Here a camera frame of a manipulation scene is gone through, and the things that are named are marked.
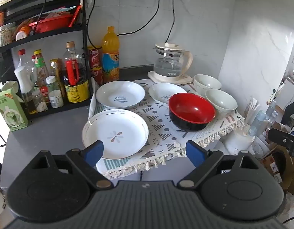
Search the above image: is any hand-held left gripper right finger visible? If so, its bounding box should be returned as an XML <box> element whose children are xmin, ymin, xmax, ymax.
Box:
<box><xmin>177</xmin><ymin>140</ymin><xmax>262</xmax><ymax>188</ymax></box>

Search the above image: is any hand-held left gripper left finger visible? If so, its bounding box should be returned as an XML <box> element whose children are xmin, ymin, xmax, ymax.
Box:
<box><xmin>26</xmin><ymin>140</ymin><xmax>114</xmax><ymax>190</ymax></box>

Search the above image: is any white plate with flower print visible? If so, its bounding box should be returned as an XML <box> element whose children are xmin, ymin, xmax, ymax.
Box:
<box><xmin>82</xmin><ymin>109</ymin><xmax>149</xmax><ymax>160</ymax></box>

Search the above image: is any red and black bowl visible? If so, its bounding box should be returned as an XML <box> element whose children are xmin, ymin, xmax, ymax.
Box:
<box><xmin>168</xmin><ymin>93</ymin><xmax>216</xmax><ymax>131</ymax></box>

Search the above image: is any white ceramic bowl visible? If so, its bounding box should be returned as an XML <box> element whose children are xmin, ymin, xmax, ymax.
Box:
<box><xmin>205</xmin><ymin>89</ymin><xmax>238</xmax><ymax>120</ymax></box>
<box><xmin>193</xmin><ymin>74</ymin><xmax>222</xmax><ymax>96</ymax></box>

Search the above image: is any large white plate blue print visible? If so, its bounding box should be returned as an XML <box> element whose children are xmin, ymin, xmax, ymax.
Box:
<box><xmin>96</xmin><ymin>81</ymin><xmax>146</xmax><ymax>110</ymax></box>

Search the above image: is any dark cloth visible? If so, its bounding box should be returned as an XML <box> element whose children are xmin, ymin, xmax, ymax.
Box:
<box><xmin>284</xmin><ymin>97</ymin><xmax>294</xmax><ymax>127</ymax></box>

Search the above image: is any cardboard box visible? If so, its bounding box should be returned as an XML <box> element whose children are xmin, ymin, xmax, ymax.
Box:
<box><xmin>260</xmin><ymin>145</ymin><xmax>294</xmax><ymax>194</ymax></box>

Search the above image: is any bundle of white straws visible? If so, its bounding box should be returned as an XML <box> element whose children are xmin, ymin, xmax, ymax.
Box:
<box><xmin>243</xmin><ymin>97</ymin><xmax>260</xmax><ymax>125</ymax></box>

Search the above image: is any patterned fringed table mat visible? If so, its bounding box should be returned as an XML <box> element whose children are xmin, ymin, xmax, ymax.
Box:
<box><xmin>88</xmin><ymin>79</ymin><xmax>245</xmax><ymax>181</ymax></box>

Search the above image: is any white plastic container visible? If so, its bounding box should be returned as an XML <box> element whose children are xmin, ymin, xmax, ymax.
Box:
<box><xmin>223</xmin><ymin>131</ymin><xmax>256</xmax><ymax>156</ymax></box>

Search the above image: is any white pill bottle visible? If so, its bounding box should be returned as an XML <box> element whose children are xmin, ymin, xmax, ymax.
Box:
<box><xmin>48</xmin><ymin>90</ymin><xmax>64</xmax><ymax>109</ymax></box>

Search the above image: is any small white plate blue print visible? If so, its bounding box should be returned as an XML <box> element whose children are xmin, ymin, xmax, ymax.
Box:
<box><xmin>148</xmin><ymin>83</ymin><xmax>187</xmax><ymax>106</ymax></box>

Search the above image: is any small clear spice jar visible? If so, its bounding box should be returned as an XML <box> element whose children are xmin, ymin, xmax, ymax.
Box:
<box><xmin>32</xmin><ymin>89</ymin><xmax>48</xmax><ymax>112</ymax></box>

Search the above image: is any cream kettle base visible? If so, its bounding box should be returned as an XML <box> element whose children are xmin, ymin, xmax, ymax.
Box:
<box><xmin>147</xmin><ymin>71</ymin><xmax>194</xmax><ymax>85</ymax></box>

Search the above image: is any red drink can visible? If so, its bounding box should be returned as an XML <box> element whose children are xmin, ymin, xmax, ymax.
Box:
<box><xmin>87</xmin><ymin>46</ymin><xmax>103</xmax><ymax>69</ymax></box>
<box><xmin>90</xmin><ymin>67</ymin><xmax>104</xmax><ymax>87</ymax></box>

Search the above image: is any small jar with red cap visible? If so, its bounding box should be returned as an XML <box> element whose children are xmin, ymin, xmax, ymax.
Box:
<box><xmin>39</xmin><ymin>86</ymin><xmax>51</xmax><ymax>103</ymax></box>

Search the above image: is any green jar with white cap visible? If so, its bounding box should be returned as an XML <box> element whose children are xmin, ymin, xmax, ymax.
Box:
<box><xmin>46</xmin><ymin>75</ymin><xmax>60</xmax><ymax>94</ymax></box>

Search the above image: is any yellow sauce bottle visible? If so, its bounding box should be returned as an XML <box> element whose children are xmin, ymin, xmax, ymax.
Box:
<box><xmin>50</xmin><ymin>58</ymin><xmax>66</xmax><ymax>96</ymax></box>

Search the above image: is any green carton box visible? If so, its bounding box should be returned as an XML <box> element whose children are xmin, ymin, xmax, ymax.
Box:
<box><xmin>0</xmin><ymin>87</ymin><xmax>29</xmax><ymax>132</ymax></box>

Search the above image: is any orange juice bottle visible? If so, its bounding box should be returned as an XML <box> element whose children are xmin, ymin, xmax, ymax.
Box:
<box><xmin>102</xmin><ymin>26</ymin><xmax>120</xmax><ymax>81</ymax></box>

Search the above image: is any oil dispenser with white top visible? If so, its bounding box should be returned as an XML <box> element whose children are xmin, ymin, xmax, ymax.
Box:
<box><xmin>14</xmin><ymin>65</ymin><xmax>38</xmax><ymax>115</ymax></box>

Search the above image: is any green label sauce bottle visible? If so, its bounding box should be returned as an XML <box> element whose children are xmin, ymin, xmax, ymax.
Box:
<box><xmin>33</xmin><ymin>49</ymin><xmax>50</xmax><ymax>94</ymax></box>

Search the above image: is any white cup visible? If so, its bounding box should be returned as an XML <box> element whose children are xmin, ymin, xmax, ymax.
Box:
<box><xmin>1</xmin><ymin>80</ymin><xmax>19</xmax><ymax>94</ymax></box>

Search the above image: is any black metal shelf rack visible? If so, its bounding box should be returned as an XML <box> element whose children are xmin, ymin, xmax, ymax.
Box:
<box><xmin>0</xmin><ymin>0</ymin><xmax>95</xmax><ymax>121</ymax></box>

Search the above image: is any clear bottle with red cap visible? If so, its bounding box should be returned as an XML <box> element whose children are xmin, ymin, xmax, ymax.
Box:
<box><xmin>17</xmin><ymin>49</ymin><xmax>34</xmax><ymax>77</ymax></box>

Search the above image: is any red plastic basin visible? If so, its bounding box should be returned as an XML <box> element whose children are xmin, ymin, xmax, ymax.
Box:
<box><xmin>28</xmin><ymin>13</ymin><xmax>73</xmax><ymax>33</ymax></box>

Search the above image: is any red snack packet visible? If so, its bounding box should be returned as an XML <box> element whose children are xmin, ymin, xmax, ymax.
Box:
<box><xmin>68</xmin><ymin>4</ymin><xmax>82</xmax><ymax>27</ymax></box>

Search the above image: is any orange bottle with white cap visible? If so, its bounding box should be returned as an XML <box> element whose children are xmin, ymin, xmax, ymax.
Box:
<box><xmin>15</xmin><ymin>25</ymin><xmax>32</xmax><ymax>41</ymax></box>

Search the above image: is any glass jar with metal lid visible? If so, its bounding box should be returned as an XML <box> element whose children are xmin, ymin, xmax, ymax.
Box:
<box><xmin>0</xmin><ymin>22</ymin><xmax>18</xmax><ymax>48</ymax></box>

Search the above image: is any soy sauce bottle red handle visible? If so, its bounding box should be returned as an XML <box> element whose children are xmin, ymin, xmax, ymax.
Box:
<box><xmin>62</xmin><ymin>41</ymin><xmax>90</xmax><ymax>103</ymax></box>

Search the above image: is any glass kettle with cream handle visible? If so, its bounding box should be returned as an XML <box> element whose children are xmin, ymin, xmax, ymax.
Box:
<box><xmin>153</xmin><ymin>42</ymin><xmax>193</xmax><ymax>78</ymax></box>

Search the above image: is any black kettle cable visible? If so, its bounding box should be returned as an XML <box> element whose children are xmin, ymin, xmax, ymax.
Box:
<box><xmin>164</xmin><ymin>0</ymin><xmax>175</xmax><ymax>44</ymax></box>

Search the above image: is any thin black cable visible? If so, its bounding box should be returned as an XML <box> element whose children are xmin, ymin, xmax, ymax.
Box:
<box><xmin>85</xmin><ymin>0</ymin><xmax>102</xmax><ymax>51</ymax></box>

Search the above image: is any black power cable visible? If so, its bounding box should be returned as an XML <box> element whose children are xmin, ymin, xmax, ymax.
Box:
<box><xmin>117</xmin><ymin>0</ymin><xmax>161</xmax><ymax>37</ymax></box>

